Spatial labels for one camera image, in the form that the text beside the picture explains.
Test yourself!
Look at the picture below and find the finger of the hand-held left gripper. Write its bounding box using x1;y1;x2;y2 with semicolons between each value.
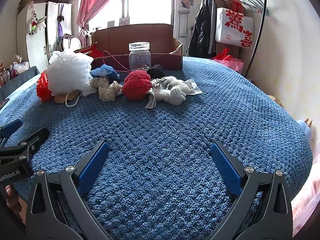
0;119;23;138
0;127;50;161

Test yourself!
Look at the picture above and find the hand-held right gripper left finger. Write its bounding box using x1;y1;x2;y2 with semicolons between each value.
25;140;120;240

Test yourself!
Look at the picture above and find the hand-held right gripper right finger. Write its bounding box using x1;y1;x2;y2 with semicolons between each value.
202;141;293;240

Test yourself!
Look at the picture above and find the white mesh bath pouf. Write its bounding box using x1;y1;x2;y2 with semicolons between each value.
47;50;93;97

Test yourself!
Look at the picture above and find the red knitted plush rabbit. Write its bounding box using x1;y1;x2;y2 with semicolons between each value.
122;70;157;110

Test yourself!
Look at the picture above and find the brown cardboard box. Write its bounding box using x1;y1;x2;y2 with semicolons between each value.
75;24;184;72

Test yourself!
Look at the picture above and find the person's left hand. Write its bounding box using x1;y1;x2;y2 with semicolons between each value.
5;184;23;214

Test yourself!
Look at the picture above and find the dark grey table cover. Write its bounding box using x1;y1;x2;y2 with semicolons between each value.
0;66;40;100

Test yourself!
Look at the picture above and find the red mesh bath pouf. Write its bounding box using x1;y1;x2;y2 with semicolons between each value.
36;70;52;103

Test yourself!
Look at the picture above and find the white plastic bag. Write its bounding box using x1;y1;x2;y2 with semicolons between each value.
12;61;30;74

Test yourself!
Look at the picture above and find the small white cloth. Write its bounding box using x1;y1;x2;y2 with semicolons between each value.
82;84;94;97

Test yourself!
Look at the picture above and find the beige knitted toy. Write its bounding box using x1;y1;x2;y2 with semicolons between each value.
89;77;123;102

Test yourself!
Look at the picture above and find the blue knitted blanket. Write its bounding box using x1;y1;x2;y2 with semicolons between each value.
0;56;313;240

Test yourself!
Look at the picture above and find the white wardrobe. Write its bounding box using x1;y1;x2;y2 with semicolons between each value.
16;1;73;67

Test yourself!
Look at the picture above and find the clear plastic packet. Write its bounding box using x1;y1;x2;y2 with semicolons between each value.
184;78;202;95

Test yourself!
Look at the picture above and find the pink bedsheet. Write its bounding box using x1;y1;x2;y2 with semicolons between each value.
291;175;320;235

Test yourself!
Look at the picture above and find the light blue plush toy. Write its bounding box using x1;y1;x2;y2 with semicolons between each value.
297;119;313;140

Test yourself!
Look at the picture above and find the blue plush sock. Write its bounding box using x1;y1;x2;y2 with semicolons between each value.
90;64;121;82

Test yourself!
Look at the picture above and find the white fluffy plush toy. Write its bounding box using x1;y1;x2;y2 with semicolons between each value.
152;77;192;103

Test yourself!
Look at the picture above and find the red paper bag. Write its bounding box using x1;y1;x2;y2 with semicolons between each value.
85;43;130;72

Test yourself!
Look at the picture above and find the pink shopping bag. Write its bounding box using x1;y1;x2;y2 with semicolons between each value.
212;59;244;75

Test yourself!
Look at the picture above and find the hanging stuffed toy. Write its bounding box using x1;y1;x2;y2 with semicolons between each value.
27;10;48;35

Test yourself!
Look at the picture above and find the purple hanging ribbon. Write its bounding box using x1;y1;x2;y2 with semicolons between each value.
56;4;66;37

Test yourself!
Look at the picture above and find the brown coat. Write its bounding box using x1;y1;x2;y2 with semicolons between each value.
214;0;262;74

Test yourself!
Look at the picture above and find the black fluffy ball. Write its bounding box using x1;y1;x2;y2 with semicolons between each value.
146;64;166;79

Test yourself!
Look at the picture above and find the red plastic bag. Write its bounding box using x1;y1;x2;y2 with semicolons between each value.
214;47;233;61

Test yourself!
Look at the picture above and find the clear plastic jar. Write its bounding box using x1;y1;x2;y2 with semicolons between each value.
128;42;152;72

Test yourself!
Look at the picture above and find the patterned brown storage bag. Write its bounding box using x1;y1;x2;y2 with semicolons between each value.
18;0;49;13

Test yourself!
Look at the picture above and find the white bag red print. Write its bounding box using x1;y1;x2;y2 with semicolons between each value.
215;7;253;49

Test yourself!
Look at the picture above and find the black jacket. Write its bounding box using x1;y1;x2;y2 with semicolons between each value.
188;0;217;58

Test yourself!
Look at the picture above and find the metal crutch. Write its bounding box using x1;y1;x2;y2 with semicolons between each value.
177;10;188;55

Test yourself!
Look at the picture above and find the pink curtain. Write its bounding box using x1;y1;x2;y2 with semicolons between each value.
76;0;130;48

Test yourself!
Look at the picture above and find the black clothes rack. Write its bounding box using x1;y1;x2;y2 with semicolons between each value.
207;0;268;78

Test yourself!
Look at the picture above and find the red hanging bag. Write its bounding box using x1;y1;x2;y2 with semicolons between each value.
230;0;247;13

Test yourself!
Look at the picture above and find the window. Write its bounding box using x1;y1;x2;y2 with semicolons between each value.
86;0;175;28

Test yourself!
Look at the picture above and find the tan loofah pad white cord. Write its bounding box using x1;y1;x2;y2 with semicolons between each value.
54;90;83;108

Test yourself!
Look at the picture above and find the white bust with necklaces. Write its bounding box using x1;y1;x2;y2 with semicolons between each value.
57;34;82;53

